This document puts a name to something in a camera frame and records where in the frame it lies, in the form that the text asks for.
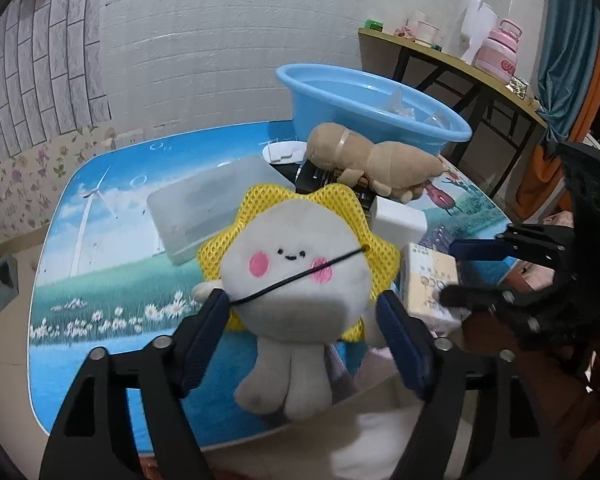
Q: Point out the black bottle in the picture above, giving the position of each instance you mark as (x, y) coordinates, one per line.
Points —
(310, 178)

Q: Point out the teal curtain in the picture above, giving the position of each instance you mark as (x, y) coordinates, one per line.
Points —
(566, 67)

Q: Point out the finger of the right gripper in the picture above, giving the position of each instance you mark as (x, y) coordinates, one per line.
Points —
(535, 243)
(543, 314)

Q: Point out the white plastic scoop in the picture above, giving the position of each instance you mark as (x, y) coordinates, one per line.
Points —
(284, 152)

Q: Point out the blue plastic basin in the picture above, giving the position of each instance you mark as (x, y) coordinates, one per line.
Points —
(354, 99)

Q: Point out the brown plush toy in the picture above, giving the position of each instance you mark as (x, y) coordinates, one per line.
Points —
(391, 169)

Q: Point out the dustpan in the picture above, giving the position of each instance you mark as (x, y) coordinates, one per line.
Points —
(9, 288)

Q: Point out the white kettle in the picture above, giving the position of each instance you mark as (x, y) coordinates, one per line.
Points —
(479, 19)

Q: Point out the white cup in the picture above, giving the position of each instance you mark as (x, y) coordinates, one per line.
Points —
(426, 33)

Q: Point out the white power adapter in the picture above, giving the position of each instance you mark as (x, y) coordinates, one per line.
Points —
(397, 223)

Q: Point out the white sun plush toy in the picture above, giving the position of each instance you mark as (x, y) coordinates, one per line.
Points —
(301, 272)

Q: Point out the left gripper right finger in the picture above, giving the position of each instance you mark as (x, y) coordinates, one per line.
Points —
(509, 439)

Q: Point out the green small box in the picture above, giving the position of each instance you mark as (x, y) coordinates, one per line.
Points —
(374, 25)

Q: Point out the clear toothpick box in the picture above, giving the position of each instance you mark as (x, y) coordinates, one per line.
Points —
(189, 212)

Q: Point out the beige tissue pack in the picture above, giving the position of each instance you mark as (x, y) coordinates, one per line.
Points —
(424, 274)

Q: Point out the pink water bottle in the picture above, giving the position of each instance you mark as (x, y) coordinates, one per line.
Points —
(497, 55)

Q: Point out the wooden side table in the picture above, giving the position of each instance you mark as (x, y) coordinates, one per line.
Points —
(504, 127)

